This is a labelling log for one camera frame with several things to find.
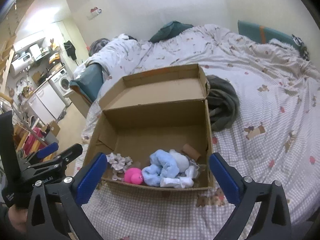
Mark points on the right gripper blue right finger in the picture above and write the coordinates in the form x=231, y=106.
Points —
x=228, y=178

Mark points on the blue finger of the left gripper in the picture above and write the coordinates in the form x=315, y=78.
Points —
x=48, y=150

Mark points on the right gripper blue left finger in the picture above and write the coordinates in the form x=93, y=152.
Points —
x=87, y=179

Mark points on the beige lace scrunchie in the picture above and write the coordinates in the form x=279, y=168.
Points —
x=119, y=165

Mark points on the white sock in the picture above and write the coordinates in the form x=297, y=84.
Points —
x=180, y=182

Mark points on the pink plush toy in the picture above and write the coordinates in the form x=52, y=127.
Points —
x=133, y=176

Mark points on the light blue fluffy cloth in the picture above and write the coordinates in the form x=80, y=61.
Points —
x=164, y=165

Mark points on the red suitcase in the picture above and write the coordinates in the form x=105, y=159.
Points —
x=31, y=139

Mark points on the white kitchen cabinet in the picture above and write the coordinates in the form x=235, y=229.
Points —
x=46, y=103

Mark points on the brown bedside cabinet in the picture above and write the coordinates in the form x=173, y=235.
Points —
x=80, y=103

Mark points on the checkered duvet with strawberries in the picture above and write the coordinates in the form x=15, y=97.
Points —
x=275, y=136

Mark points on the white washing machine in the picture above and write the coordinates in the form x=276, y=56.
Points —
x=60, y=82

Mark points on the dark grey garment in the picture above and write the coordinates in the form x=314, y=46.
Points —
x=223, y=103

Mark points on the teal cushion on cabinet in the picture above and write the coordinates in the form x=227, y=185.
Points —
x=88, y=82

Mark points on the open cardboard box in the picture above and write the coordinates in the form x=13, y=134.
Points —
x=164, y=108

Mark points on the teal pillow with orange stripe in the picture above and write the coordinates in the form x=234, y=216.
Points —
x=262, y=34

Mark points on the black white patterned cloth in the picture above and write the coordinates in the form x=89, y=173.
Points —
x=302, y=48

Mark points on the dark teal pillow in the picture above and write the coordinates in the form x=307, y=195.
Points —
x=170, y=30

